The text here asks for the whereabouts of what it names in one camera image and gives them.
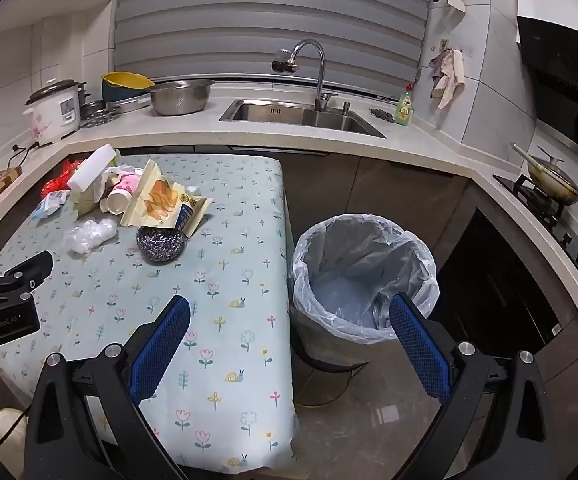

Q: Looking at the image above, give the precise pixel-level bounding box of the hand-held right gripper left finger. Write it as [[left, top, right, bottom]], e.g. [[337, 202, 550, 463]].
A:
[[23, 294, 192, 480]]

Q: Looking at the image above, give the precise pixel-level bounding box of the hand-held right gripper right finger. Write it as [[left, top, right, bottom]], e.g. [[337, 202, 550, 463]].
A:
[[388, 292, 572, 480]]

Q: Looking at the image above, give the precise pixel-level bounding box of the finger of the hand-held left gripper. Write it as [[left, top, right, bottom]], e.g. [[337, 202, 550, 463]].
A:
[[0, 251, 54, 306]]

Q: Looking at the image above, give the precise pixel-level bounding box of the steel wool scrubber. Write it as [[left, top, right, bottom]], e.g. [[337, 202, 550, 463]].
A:
[[136, 225, 188, 264]]

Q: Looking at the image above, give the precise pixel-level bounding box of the lined grey trash bin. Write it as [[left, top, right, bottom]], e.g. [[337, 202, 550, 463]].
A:
[[291, 214, 440, 373]]

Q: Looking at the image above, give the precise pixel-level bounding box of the pink paper cup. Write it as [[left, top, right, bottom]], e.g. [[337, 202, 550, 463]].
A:
[[100, 172, 145, 216]]

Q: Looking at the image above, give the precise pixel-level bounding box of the yellow snack bag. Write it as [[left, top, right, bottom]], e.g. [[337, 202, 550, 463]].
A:
[[120, 159, 213, 237]]

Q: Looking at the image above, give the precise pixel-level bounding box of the crumpled white plastic wrapper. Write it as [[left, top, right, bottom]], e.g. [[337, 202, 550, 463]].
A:
[[30, 190, 70, 220]]

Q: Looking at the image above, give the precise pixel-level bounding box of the crumpled clear plastic bag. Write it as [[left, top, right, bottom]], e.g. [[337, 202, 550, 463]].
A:
[[63, 219, 118, 255]]

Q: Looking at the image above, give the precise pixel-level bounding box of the white rounded object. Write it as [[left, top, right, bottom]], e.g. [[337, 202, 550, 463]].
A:
[[0, 406, 31, 453]]

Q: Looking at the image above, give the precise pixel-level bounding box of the floral tablecloth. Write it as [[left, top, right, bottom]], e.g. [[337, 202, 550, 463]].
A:
[[0, 152, 300, 473]]

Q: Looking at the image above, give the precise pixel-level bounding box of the black built-in oven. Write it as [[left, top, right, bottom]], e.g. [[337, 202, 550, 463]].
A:
[[429, 207, 564, 356]]

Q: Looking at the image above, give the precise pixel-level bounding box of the red plastic bag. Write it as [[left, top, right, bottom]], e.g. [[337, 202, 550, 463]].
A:
[[40, 159, 86, 200]]

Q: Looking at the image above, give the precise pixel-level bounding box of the white rice cooker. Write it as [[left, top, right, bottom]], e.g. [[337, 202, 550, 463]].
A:
[[24, 79, 81, 147]]

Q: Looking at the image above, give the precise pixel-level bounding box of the grey base cabinet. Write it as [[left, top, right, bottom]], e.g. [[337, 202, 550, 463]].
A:
[[279, 152, 470, 241]]

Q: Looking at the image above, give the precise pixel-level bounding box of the metal steamer rack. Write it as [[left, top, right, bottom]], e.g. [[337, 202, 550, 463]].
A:
[[79, 100, 120, 129]]

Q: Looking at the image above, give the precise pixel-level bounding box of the black gas stove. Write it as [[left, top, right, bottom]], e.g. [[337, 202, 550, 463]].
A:
[[493, 172, 578, 321]]

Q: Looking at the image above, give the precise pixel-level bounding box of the steel tray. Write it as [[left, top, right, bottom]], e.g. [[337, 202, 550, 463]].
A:
[[106, 94, 152, 114]]

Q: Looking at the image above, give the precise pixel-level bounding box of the cream frying pan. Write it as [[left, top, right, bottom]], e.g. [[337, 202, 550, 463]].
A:
[[513, 143, 578, 206]]

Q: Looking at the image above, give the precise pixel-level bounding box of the yellow and blue colander basin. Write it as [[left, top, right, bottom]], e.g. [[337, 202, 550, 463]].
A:
[[101, 72, 155, 104]]

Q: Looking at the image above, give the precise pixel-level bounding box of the green dish soap bottle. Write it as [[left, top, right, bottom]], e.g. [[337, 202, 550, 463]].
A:
[[394, 83, 415, 127]]

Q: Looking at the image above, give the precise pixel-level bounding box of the steel mixing bowl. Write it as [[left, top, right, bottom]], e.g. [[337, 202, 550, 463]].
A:
[[146, 79, 216, 117]]

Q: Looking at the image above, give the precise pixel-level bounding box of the steel sink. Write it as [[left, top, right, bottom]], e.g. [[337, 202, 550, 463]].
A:
[[218, 98, 387, 139]]

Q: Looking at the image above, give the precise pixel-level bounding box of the beige hanging cloth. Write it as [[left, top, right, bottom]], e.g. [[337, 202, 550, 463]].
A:
[[431, 49, 466, 110]]

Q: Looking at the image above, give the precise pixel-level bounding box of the purple hanging cloth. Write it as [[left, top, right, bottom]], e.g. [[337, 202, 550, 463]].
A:
[[429, 50, 450, 82]]

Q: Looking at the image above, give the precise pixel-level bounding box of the chrome faucet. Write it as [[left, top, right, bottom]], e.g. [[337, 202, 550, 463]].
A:
[[270, 38, 339, 112]]

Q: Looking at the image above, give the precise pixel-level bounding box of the black range hood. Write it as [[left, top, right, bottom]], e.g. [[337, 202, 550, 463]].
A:
[[516, 15, 578, 153]]

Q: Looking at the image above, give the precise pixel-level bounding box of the grey window blind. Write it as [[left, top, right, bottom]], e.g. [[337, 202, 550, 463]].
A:
[[113, 0, 434, 92]]

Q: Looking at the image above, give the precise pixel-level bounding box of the black power cable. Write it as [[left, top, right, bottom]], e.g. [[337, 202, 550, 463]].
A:
[[8, 141, 40, 168]]

